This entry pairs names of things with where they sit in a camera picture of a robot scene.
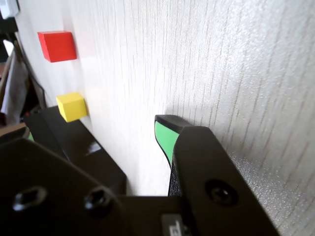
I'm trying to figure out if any red wooden cube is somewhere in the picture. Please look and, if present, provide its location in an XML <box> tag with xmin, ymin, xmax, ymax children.
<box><xmin>37</xmin><ymin>30</ymin><xmax>77</xmax><ymax>63</ymax></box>

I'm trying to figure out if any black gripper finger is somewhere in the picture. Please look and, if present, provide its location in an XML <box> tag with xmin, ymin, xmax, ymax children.
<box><xmin>154</xmin><ymin>114</ymin><xmax>283</xmax><ymax>236</ymax></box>
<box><xmin>0</xmin><ymin>127</ymin><xmax>131</xmax><ymax>236</ymax></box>

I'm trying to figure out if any yellow wooden cube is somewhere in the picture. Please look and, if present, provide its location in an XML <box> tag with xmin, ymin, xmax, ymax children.
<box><xmin>56</xmin><ymin>92</ymin><xmax>89</xmax><ymax>122</ymax></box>

